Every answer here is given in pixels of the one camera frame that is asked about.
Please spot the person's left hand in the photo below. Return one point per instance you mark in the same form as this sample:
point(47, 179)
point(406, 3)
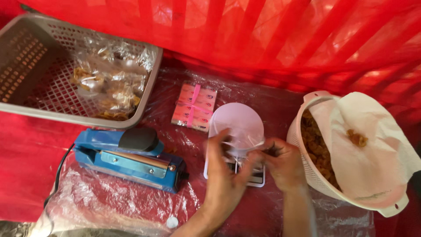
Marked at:
point(220, 184)

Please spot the person's right hand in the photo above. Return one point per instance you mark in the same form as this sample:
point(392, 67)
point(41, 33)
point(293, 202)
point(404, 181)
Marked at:
point(287, 168)

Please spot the person's right fingers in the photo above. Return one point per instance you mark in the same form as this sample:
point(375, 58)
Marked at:
point(271, 154)

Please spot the clear plastic bag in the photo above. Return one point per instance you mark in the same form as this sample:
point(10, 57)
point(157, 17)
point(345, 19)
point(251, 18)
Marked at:
point(245, 140)

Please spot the white plastic colander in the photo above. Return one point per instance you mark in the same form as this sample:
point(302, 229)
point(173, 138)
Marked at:
point(297, 148)

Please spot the white kitchen scale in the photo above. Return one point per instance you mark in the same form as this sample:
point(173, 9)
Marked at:
point(240, 121)

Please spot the heap of fried chips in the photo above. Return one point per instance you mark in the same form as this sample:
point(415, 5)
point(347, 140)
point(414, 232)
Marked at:
point(317, 151)

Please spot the small clump of chips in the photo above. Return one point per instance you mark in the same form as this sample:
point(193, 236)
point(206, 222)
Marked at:
point(358, 138)

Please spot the pink ribbon-tied bag bundle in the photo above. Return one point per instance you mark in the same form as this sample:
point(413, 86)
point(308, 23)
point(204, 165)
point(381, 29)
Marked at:
point(194, 107)

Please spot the white paper towel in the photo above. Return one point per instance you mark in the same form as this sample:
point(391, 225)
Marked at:
point(361, 158)

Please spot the white bottle cap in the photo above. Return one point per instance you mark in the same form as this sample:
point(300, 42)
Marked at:
point(172, 222)

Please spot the red mesh cloth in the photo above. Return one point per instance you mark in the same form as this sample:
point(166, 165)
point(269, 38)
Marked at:
point(246, 36)

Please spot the blue heat sealer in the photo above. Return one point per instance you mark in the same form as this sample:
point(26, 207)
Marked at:
point(131, 161)

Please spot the clear plastic sheet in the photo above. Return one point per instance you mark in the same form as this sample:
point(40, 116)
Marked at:
point(115, 204)

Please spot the heap of packed chip bags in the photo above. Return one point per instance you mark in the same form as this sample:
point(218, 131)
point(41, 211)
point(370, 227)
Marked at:
point(111, 85)

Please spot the red tablecloth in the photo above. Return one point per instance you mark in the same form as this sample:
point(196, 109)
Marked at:
point(26, 154)

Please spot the grey plastic basket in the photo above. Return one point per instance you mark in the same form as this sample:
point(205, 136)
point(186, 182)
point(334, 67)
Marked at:
point(29, 75)

